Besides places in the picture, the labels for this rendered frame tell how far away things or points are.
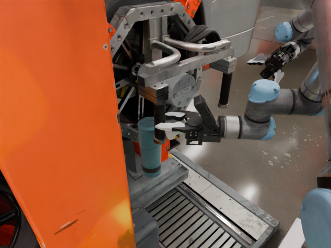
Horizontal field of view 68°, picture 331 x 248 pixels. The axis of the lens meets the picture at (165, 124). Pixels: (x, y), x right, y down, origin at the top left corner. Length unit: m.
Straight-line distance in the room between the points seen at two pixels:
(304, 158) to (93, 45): 1.95
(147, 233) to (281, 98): 0.67
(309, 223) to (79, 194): 0.32
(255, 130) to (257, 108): 0.08
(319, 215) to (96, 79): 0.31
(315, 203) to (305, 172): 1.65
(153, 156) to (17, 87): 0.74
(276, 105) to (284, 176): 1.21
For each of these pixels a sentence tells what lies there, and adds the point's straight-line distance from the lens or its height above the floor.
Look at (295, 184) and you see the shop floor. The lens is 1.89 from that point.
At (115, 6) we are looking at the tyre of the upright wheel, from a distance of 0.92.
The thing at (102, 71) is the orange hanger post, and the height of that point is 1.14.
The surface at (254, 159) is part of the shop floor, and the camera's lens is 1.96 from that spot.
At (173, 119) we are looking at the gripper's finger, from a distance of 0.79.
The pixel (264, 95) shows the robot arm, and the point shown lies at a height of 0.95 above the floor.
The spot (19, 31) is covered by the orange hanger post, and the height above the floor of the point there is 1.20.
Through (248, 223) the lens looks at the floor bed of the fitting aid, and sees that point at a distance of 1.48.
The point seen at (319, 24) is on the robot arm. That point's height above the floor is 1.18.
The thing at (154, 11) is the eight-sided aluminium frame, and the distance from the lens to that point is 0.91.
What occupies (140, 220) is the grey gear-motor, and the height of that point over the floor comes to 0.40.
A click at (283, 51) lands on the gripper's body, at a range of 1.17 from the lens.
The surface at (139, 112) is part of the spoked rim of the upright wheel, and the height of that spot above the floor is 0.66.
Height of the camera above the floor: 1.25
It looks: 34 degrees down
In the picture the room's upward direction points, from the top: straight up
